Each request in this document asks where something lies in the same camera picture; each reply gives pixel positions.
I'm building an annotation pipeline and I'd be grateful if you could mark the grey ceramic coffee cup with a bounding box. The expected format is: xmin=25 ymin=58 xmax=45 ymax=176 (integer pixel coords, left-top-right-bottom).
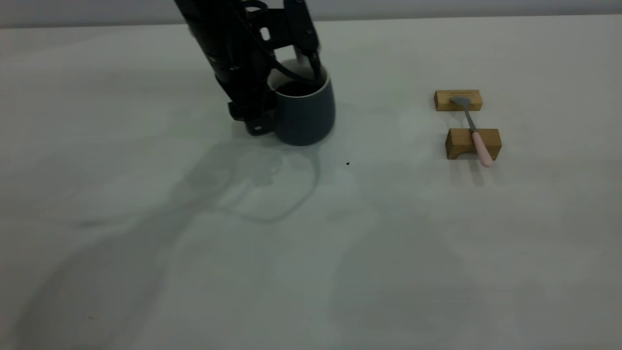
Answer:
xmin=267 ymin=58 xmax=337 ymax=146

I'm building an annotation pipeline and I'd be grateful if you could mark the black left camera mount bracket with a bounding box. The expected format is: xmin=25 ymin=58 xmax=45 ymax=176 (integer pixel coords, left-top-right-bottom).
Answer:
xmin=241 ymin=0 xmax=293 ymax=56

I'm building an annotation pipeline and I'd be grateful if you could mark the pink handled metal spoon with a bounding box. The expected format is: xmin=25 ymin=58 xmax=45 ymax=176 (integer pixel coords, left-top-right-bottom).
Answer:
xmin=450 ymin=96 xmax=495 ymax=169

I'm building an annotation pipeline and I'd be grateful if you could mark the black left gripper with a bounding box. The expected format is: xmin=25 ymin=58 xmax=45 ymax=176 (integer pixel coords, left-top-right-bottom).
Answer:
xmin=207 ymin=46 xmax=278 ymax=137

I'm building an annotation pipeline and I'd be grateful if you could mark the black left camera cable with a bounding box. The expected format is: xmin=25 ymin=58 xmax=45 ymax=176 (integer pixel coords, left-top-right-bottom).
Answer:
xmin=270 ymin=58 xmax=321 ymax=86

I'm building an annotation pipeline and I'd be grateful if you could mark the flat wooden block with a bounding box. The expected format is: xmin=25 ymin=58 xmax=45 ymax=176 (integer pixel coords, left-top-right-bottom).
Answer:
xmin=434 ymin=89 xmax=483 ymax=112

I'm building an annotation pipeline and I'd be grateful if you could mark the arched wooden block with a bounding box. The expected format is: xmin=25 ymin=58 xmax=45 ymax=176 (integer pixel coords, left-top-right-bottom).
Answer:
xmin=446 ymin=128 xmax=502 ymax=160

